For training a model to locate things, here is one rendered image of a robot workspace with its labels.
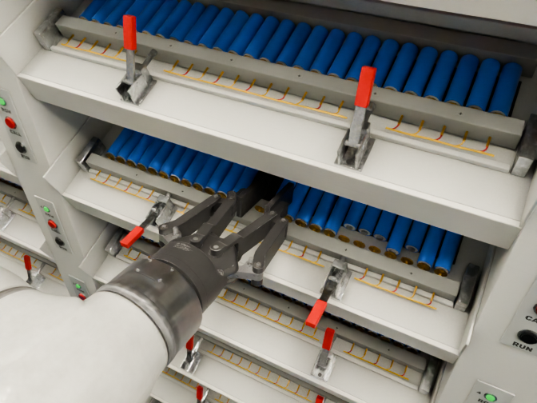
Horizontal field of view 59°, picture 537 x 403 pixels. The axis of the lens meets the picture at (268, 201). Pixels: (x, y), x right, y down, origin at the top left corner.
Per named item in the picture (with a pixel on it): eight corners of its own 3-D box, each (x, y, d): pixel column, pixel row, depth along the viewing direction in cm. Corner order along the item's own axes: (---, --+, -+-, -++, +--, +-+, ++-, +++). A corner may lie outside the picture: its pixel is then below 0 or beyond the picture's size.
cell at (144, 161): (170, 140, 76) (149, 172, 74) (161, 137, 77) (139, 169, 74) (166, 133, 75) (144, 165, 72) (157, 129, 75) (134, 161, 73)
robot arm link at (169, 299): (81, 273, 41) (129, 238, 45) (93, 345, 46) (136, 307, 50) (168, 316, 38) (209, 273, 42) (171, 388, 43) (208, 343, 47)
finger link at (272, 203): (264, 205, 57) (269, 207, 57) (289, 181, 63) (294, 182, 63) (262, 225, 59) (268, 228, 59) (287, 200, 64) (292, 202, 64)
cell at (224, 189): (249, 165, 71) (228, 200, 69) (239, 161, 72) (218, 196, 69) (247, 157, 70) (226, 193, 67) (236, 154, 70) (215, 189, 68)
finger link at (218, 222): (200, 272, 52) (188, 269, 52) (236, 217, 61) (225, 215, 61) (200, 244, 50) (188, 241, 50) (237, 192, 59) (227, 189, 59)
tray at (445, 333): (453, 364, 58) (468, 345, 49) (75, 208, 78) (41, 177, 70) (494, 225, 65) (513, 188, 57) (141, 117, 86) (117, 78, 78)
